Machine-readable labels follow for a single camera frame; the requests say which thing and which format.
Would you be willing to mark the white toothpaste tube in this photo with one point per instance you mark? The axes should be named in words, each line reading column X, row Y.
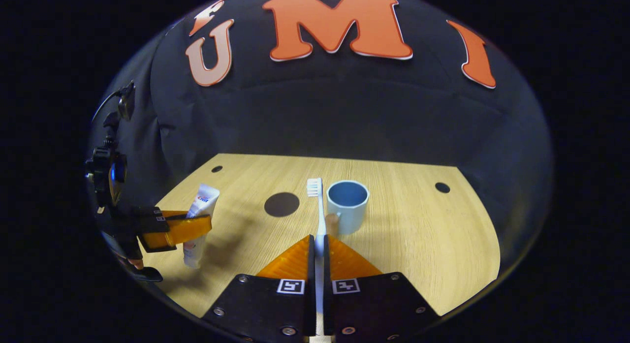
column 205, row 198

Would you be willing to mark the dark round coaster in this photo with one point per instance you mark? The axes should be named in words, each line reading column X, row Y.
column 281, row 204

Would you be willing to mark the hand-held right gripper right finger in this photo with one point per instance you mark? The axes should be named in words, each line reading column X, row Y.
column 374, row 308

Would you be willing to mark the black backdrop cloth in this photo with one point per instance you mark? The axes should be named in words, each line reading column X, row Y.
column 344, row 111

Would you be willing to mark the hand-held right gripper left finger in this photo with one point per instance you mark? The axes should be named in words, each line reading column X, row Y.
column 268, row 308

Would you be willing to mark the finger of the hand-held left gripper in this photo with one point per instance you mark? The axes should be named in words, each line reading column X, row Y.
column 179, row 231
column 170, row 214

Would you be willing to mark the light blue cup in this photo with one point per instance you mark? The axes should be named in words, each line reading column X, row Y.
column 350, row 215

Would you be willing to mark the wooden desktop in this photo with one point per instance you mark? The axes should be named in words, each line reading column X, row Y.
column 418, row 234

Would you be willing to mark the white toothbrush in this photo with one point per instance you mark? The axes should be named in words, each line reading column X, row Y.
column 320, row 210

